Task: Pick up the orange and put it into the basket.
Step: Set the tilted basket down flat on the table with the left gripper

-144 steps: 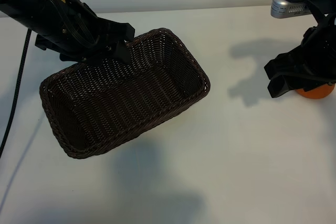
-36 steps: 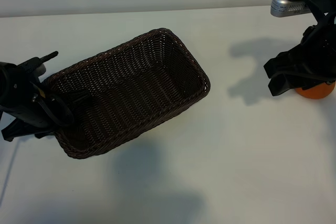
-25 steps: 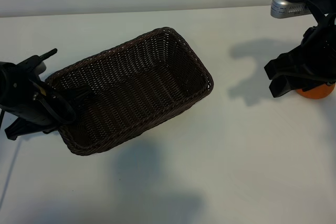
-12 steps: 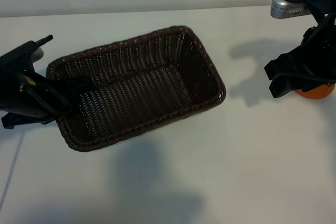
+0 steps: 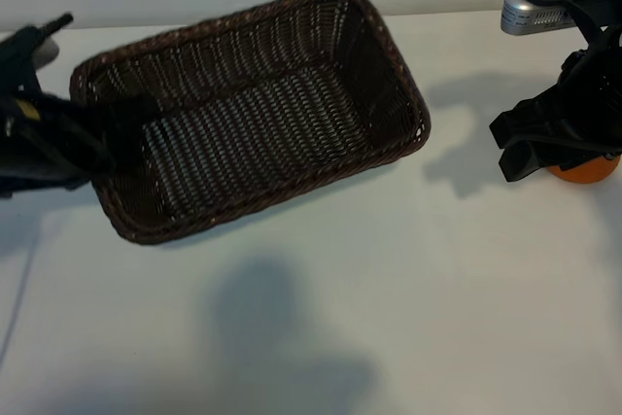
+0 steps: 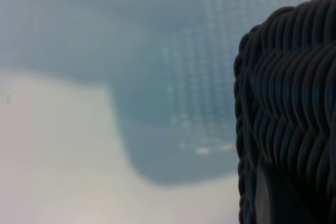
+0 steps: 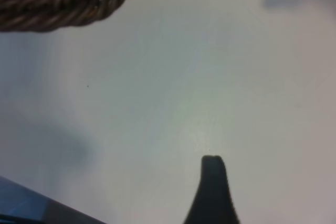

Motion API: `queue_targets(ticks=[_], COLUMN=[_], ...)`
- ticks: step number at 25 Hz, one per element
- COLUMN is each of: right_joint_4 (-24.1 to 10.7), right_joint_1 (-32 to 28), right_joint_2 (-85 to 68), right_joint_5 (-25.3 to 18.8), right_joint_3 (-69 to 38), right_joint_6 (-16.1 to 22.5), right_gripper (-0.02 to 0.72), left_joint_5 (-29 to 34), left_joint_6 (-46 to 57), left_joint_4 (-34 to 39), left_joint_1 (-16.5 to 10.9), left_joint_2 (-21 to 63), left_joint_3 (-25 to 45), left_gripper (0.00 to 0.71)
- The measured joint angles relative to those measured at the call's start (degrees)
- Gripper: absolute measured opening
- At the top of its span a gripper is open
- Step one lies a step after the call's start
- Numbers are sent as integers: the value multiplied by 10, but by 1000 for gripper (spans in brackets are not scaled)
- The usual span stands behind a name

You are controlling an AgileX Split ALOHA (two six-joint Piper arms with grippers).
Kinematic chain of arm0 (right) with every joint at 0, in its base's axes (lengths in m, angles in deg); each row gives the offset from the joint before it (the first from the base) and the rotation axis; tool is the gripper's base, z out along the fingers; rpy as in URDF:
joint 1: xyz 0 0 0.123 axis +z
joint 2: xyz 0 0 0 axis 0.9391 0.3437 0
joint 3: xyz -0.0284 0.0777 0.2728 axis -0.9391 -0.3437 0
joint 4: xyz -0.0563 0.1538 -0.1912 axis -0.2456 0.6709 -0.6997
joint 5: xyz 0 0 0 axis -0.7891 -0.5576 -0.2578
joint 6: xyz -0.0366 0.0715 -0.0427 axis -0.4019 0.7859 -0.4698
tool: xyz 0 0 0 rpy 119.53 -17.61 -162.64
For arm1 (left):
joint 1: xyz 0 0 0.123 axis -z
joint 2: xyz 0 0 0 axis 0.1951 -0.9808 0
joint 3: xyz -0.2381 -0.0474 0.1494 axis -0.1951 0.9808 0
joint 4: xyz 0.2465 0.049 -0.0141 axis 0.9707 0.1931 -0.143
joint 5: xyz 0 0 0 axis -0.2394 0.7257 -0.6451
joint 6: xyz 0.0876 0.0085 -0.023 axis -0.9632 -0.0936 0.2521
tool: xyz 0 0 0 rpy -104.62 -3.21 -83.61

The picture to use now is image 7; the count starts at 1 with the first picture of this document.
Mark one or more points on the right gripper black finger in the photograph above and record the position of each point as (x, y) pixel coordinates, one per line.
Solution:
(214, 197)

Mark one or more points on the dark brown wicker basket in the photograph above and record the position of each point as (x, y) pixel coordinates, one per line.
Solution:
(52, 6)

